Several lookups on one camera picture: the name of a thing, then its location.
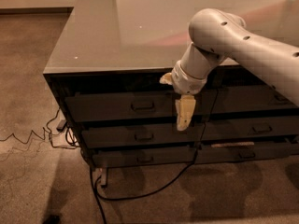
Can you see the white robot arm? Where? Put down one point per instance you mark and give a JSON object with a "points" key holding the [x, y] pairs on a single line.
{"points": [[215, 36]]}

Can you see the grey drawer cabinet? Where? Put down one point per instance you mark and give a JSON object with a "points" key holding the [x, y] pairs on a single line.
{"points": [[114, 46]]}

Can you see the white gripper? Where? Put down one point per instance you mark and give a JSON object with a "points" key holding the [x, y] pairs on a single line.
{"points": [[186, 79]]}

